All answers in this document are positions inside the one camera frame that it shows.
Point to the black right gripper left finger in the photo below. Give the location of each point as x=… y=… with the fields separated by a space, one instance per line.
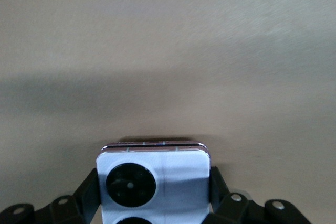
x=65 y=209

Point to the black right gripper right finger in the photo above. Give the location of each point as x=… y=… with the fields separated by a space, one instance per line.
x=249 y=212

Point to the lavender flip phone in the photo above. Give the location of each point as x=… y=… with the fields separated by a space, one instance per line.
x=178 y=182

